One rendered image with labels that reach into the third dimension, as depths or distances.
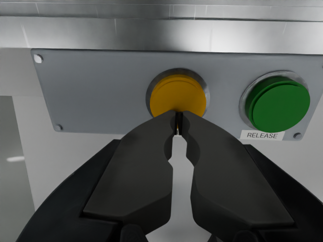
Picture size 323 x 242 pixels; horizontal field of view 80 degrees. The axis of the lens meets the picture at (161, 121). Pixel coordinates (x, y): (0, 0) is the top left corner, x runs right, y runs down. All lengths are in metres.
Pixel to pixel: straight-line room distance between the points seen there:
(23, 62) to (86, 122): 0.15
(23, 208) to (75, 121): 2.16
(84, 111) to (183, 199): 0.26
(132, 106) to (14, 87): 0.20
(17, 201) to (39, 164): 1.89
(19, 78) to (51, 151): 0.12
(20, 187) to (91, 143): 1.80
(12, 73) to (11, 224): 2.37
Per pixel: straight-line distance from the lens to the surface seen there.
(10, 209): 2.41
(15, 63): 0.31
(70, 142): 0.33
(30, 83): 0.31
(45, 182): 0.41
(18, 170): 1.95
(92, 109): 0.16
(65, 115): 0.18
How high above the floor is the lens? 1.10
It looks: 61 degrees down
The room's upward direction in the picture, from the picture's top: 175 degrees counter-clockwise
